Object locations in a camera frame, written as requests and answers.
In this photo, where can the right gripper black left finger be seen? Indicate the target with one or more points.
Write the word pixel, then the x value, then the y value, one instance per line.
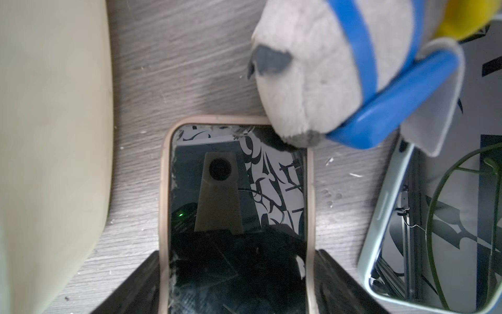
pixel 139 293

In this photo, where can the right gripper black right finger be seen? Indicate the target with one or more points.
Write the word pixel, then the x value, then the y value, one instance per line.
pixel 338 292

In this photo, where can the phone blue case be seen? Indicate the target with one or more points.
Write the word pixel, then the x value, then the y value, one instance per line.
pixel 434 242

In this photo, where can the phone pink case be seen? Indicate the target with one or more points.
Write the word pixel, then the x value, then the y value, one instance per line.
pixel 236 219

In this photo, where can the white storage basin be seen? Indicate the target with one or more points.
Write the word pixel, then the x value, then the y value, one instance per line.
pixel 56 145

